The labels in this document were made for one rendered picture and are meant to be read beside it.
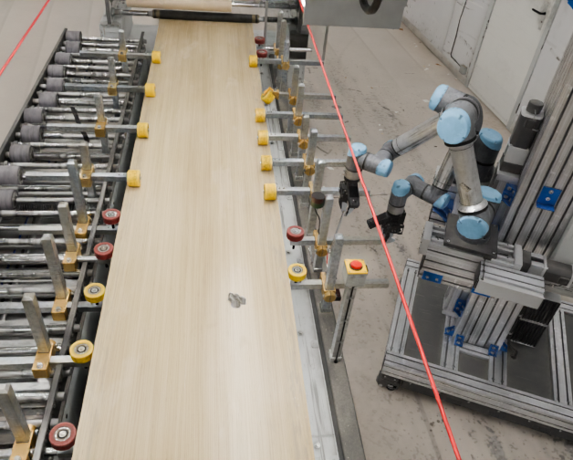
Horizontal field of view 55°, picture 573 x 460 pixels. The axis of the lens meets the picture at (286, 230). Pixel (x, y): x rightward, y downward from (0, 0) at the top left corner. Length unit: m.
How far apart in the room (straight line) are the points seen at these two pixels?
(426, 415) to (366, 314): 0.72
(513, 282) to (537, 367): 0.88
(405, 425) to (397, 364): 0.31
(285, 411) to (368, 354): 1.41
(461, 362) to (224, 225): 1.45
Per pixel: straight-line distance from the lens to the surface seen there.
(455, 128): 2.08
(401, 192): 2.43
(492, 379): 3.09
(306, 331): 2.48
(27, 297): 1.98
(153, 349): 2.06
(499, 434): 3.20
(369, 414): 3.03
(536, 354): 3.33
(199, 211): 2.60
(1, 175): 3.11
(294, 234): 2.49
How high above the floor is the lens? 2.53
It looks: 40 degrees down
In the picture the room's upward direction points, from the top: 6 degrees clockwise
